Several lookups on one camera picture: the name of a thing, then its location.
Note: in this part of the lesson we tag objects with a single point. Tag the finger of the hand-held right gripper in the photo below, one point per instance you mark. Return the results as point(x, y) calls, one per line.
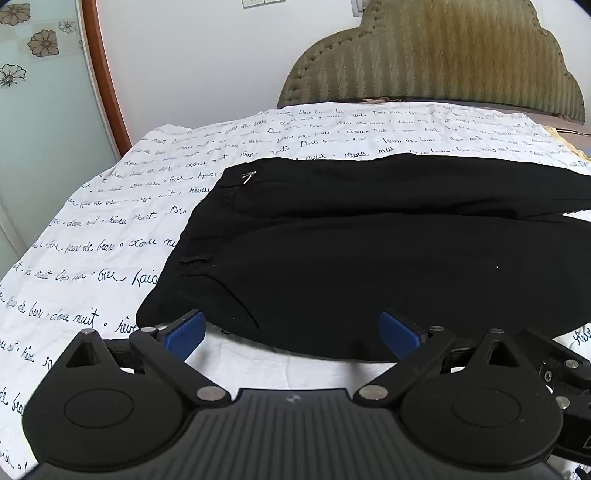
point(556, 357)

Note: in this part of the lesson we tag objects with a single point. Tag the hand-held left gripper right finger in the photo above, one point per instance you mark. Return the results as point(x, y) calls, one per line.
point(396, 333)

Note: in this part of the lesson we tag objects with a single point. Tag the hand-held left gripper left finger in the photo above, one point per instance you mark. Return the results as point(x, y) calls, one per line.
point(185, 333)

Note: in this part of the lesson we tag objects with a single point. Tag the black pants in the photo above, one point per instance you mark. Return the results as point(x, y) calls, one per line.
point(351, 258)

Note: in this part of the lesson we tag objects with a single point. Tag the white script-print bed sheet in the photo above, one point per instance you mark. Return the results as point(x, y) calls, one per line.
point(115, 221)

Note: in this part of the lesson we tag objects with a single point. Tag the yellow cloth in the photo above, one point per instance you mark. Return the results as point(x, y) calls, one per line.
point(572, 145)

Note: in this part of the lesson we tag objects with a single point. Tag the olive padded headboard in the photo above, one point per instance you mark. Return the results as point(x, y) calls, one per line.
point(443, 55)

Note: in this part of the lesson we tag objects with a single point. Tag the wooden door frame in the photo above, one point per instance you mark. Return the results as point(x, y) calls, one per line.
point(107, 74)

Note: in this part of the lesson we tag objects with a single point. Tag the white wall switch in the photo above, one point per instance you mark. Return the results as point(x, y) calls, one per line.
point(262, 2)

